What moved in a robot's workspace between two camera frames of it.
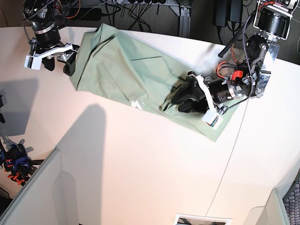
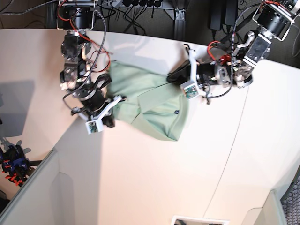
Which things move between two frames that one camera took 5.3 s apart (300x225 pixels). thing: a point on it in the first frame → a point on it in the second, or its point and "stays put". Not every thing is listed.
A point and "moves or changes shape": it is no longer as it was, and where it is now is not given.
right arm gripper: x=65 y=52 → x=100 y=110
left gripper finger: x=191 y=89 → x=181 y=75
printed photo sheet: x=183 y=219 stays put
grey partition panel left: x=48 y=198 stays put
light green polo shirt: x=113 y=62 moves or changes shape
